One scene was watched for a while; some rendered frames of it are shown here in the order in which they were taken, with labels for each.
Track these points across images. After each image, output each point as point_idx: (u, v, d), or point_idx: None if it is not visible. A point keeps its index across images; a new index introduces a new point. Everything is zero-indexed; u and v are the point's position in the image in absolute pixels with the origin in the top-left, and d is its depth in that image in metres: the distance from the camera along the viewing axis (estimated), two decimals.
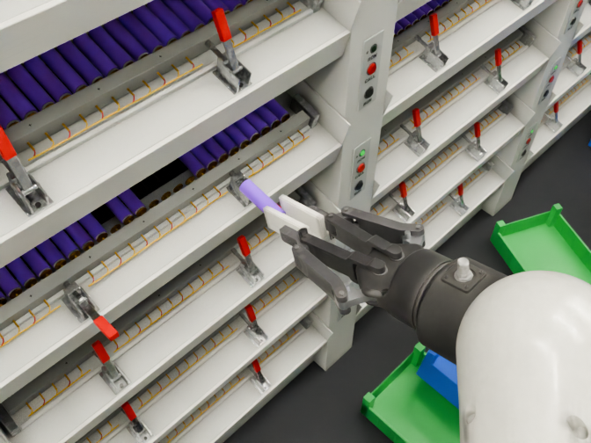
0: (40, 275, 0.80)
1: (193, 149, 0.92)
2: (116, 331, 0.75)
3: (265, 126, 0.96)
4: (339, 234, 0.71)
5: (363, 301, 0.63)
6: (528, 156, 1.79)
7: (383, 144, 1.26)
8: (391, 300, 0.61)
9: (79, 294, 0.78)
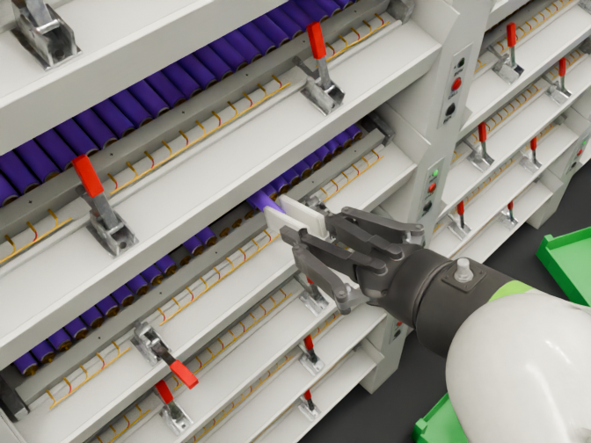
0: (106, 314, 0.73)
1: None
2: (196, 379, 0.68)
3: (338, 145, 0.89)
4: (339, 234, 0.71)
5: (363, 301, 0.63)
6: (576, 167, 1.72)
7: None
8: (391, 300, 0.61)
9: (151, 337, 0.71)
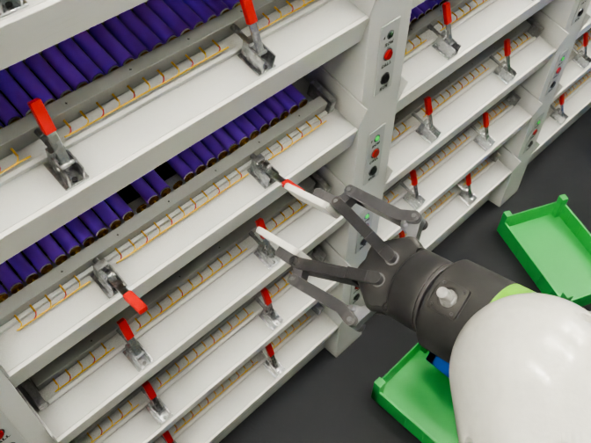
0: (69, 252, 0.83)
1: (215, 133, 0.95)
2: (145, 305, 0.78)
3: (284, 111, 0.99)
4: (346, 219, 0.71)
5: (372, 315, 0.65)
6: (534, 147, 1.82)
7: (396, 132, 1.29)
8: (392, 315, 0.62)
9: (108, 271, 0.81)
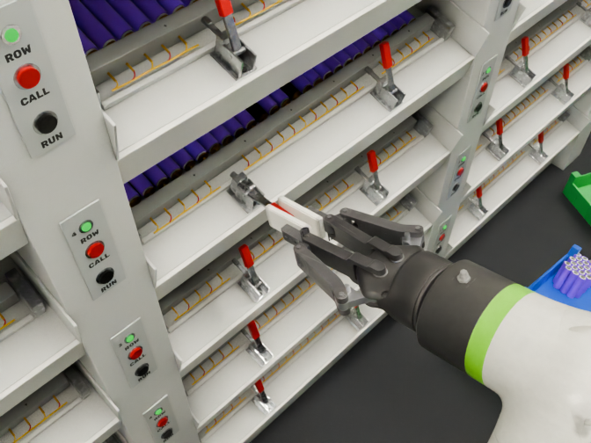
0: (197, 159, 0.81)
1: None
2: (293, 215, 0.75)
3: (395, 28, 0.96)
4: (323, 245, 0.70)
5: (419, 247, 0.67)
6: None
7: None
8: None
9: (249, 183, 0.78)
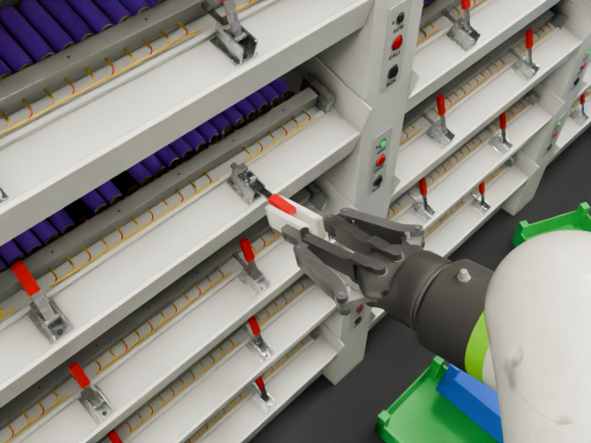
0: None
1: None
2: (20, 261, 0.62)
3: (264, 102, 0.83)
4: (323, 245, 0.70)
5: (419, 246, 0.67)
6: (552, 150, 1.66)
7: (403, 135, 1.12)
8: None
9: None
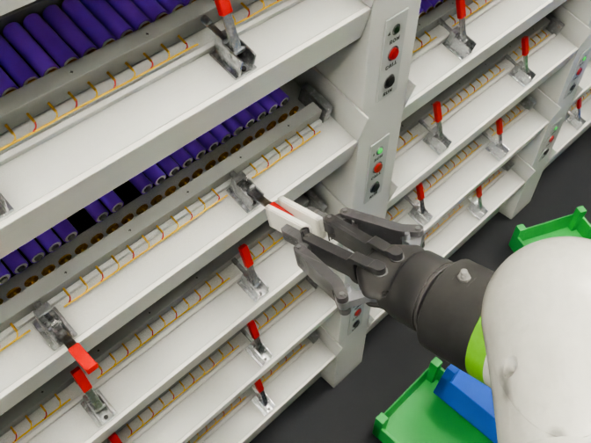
0: None
1: None
2: (95, 362, 0.63)
3: (263, 111, 0.84)
4: (323, 245, 0.70)
5: (419, 246, 0.67)
6: (550, 155, 1.67)
7: (400, 141, 1.14)
8: None
9: (51, 317, 0.66)
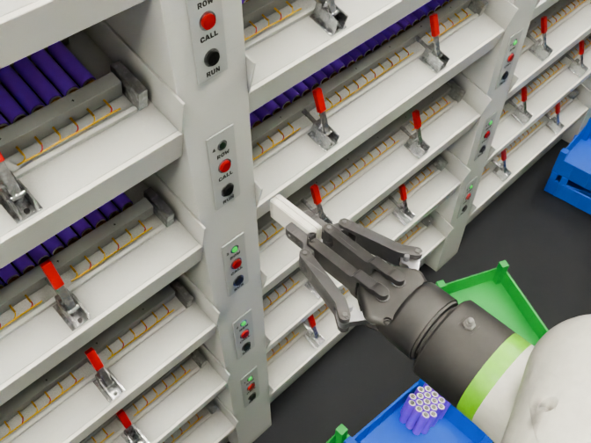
0: None
1: None
2: None
3: (100, 219, 0.83)
4: (326, 252, 0.71)
5: (419, 270, 0.69)
6: (470, 209, 1.66)
7: None
8: None
9: None
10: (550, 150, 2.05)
